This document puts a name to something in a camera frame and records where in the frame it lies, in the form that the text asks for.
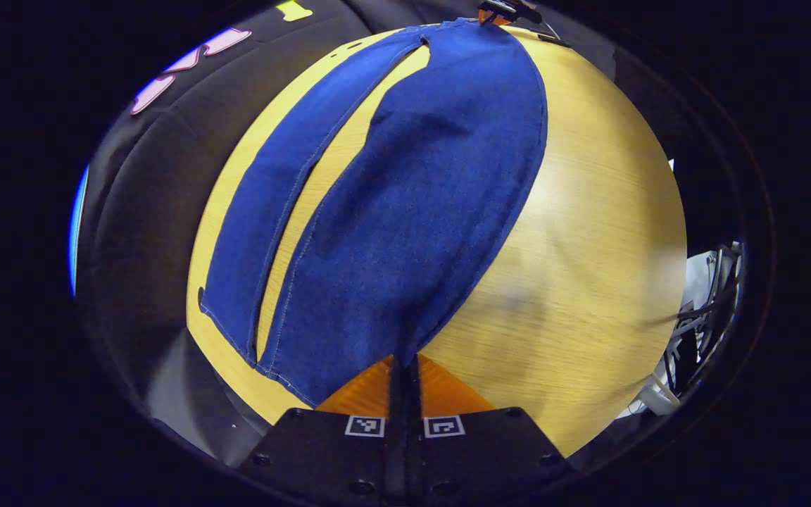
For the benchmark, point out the blue denim jeans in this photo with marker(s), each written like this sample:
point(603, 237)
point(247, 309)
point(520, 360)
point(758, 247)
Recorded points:
point(412, 211)

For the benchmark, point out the white box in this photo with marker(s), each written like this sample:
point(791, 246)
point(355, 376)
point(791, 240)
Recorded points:
point(694, 282)

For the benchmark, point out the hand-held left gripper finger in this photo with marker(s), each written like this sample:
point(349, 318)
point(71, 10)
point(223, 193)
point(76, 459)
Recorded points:
point(396, 436)
point(412, 436)

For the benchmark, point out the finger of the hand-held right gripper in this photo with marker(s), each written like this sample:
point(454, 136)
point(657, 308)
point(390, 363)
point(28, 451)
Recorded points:
point(493, 15)

